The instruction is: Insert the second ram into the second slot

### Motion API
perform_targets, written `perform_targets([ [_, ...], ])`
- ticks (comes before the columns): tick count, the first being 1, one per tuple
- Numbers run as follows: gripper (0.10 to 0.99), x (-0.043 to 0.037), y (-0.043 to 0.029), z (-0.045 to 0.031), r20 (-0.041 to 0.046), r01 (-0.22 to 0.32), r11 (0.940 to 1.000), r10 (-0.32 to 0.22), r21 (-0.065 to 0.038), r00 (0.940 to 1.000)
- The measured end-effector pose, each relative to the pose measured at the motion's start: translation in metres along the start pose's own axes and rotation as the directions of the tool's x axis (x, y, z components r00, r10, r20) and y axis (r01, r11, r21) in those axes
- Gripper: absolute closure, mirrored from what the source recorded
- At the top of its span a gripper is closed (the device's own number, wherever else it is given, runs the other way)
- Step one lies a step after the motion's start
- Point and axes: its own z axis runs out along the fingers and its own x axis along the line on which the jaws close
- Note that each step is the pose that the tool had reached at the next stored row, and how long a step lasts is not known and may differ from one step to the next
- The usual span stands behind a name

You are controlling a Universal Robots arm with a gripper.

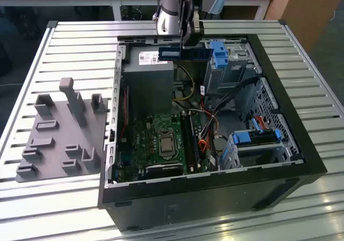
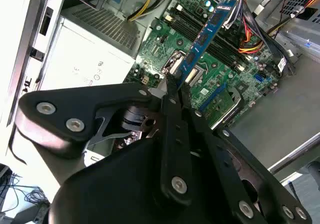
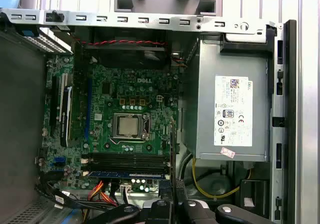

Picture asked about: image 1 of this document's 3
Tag grey parts rack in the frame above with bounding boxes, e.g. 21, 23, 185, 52
15, 77, 112, 183

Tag silver disk cage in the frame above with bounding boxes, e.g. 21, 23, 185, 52
219, 129, 302, 171

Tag hard disk in blue carrier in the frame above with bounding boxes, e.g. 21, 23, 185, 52
232, 129, 282, 147

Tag yellow wires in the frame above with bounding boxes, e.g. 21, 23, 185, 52
171, 65, 196, 102

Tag black RAM slot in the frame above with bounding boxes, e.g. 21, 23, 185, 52
180, 112, 195, 172

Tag silver drive cage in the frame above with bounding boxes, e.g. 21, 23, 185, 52
204, 41, 263, 94

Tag black graphics card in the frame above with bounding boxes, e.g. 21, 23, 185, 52
145, 162, 183, 180

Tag round grey speaker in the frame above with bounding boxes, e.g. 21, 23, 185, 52
213, 135, 229, 152

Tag grey power supply unit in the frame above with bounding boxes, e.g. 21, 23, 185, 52
122, 46, 175, 115

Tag black floor cables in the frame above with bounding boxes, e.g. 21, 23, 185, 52
120, 5, 145, 21

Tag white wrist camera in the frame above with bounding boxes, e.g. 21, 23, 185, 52
193, 6, 205, 35

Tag blue data wire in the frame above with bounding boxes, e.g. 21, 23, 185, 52
251, 118, 263, 134

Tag thin red wire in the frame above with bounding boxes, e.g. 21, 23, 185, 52
120, 87, 128, 142

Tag red data wire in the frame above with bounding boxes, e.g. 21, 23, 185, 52
255, 115, 273, 131

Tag metal socket cover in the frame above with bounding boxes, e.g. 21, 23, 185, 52
157, 130, 177, 160

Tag wooden cabinet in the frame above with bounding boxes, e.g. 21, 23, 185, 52
264, 0, 344, 53

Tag black PC case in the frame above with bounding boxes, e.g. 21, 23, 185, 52
97, 33, 328, 232

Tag blue drive carrier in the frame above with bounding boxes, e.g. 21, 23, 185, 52
210, 41, 229, 69

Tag silver CPU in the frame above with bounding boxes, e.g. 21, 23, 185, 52
160, 138, 174, 153

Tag orange wires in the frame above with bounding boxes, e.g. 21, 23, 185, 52
198, 140, 212, 153

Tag green motherboard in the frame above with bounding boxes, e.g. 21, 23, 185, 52
115, 111, 213, 182

